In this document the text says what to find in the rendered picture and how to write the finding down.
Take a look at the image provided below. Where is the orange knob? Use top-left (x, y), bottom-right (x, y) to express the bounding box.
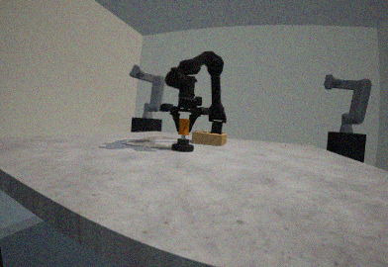
top-left (178, 119), bottom-right (190, 135)

